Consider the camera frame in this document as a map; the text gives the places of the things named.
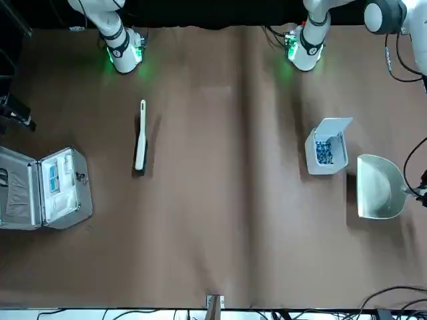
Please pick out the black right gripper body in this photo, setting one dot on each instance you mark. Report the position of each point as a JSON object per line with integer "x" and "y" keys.
{"x": 16, "y": 111}

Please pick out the pale green plastic dustpan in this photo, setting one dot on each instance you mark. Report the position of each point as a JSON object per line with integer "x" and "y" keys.
{"x": 377, "y": 186}

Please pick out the white hand brush black bristles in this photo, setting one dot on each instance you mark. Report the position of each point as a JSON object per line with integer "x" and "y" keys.
{"x": 141, "y": 146}

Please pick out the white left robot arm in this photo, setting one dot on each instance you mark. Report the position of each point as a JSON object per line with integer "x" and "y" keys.
{"x": 310, "y": 43}

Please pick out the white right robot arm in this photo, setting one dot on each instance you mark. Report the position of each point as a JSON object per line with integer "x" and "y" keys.
{"x": 120, "y": 43}

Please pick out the white flip-lid trash can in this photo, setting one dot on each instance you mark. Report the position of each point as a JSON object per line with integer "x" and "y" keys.
{"x": 328, "y": 168}

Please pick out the blue white capsule pile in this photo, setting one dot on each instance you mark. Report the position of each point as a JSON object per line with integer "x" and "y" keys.
{"x": 324, "y": 153}

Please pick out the silver aluminium case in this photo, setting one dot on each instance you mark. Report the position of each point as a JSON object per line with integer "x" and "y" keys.
{"x": 20, "y": 186}

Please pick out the blue white medicine box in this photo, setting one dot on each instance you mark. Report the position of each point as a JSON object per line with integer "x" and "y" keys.
{"x": 54, "y": 178}

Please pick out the aluminium frame profile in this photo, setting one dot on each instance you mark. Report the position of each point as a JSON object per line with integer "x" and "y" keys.
{"x": 13, "y": 20}

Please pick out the aluminium post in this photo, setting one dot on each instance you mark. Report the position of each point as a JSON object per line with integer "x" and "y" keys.
{"x": 215, "y": 306}

